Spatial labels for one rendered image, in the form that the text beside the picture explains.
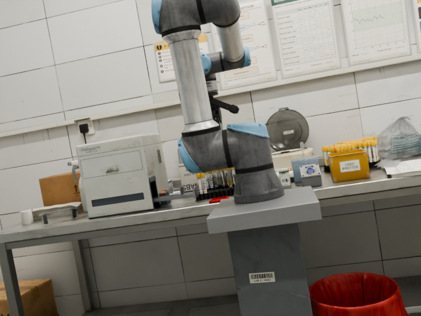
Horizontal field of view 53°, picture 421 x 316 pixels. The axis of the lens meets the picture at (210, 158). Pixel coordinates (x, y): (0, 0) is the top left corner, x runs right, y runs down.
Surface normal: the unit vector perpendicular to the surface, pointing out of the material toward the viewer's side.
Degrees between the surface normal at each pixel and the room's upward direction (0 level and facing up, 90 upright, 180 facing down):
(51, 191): 89
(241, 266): 90
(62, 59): 90
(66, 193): 91
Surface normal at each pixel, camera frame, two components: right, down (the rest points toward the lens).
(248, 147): -0.11, 0.07
